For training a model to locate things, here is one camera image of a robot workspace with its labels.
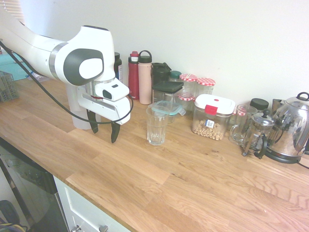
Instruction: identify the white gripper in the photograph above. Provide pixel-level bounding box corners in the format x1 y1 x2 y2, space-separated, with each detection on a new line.
77 86 131 144

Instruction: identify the translucent pitcher with blue lid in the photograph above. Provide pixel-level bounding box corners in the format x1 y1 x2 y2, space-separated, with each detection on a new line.
65 83 102 130

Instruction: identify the red water bottle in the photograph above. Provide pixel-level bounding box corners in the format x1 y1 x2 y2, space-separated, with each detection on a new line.
127 51 141 101

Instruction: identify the pink water bottle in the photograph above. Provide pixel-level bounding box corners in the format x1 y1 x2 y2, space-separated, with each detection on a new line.
138 50 154 105

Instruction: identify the clear drinking glass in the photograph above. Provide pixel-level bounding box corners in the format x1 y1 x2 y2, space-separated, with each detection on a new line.
145 106 170 146

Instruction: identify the dark protein powder tub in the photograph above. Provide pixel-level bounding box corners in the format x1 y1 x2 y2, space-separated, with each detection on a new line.
113 52 125 84

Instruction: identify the glass container with teal lid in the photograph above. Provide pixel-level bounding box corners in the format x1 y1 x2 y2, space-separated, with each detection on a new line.
151 100 187 124

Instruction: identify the square container with black lid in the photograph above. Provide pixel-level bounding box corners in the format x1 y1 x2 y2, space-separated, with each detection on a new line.
152 80 184 110

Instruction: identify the white cabinet drawer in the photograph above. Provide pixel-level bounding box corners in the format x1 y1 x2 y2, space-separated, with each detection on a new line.
53 174 133 232

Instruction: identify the small jar red checkered lid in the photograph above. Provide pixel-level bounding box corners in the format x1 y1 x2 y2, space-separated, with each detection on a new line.
178 94 196 111
231 106 248 124

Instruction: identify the glass jar with green lid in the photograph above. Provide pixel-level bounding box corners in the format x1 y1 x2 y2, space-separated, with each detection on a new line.
169 70 183 83

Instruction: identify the black dishwasher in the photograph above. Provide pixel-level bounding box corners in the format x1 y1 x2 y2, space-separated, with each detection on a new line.
0 137 70 232

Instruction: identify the glass jar red checkered lid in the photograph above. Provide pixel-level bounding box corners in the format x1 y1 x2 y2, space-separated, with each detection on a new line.
196 77 216 98
179 73 198 97

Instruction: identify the grey plastic basket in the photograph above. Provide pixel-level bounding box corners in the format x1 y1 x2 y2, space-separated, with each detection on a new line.
0 70 20 102

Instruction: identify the cereal container with white lid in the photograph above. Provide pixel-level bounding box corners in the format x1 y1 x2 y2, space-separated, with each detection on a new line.
191 94 236 142

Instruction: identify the teal mat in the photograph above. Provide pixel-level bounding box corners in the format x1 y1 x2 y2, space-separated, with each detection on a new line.
0 54 32 82

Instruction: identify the clear glass mug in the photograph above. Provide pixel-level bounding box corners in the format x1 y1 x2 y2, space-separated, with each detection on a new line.
228 104 259 146

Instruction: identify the window blind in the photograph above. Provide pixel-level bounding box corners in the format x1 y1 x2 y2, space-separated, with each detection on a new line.
3 0 25 24

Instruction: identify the glass french press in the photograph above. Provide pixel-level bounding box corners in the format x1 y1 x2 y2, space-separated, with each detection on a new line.
242 108 276 160

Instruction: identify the glass jar with black lid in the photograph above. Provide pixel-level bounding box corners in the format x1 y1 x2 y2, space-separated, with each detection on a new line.
249 98 270 114

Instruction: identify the stainless steel electric kettle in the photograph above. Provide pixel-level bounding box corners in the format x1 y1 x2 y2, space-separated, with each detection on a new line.
264 91 309 165

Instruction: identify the metal drawer handle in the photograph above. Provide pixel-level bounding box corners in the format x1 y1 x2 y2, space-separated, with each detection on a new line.
71 224 110 232

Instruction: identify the bundle of cables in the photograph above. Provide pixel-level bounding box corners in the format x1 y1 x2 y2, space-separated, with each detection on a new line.
0 200 30 232

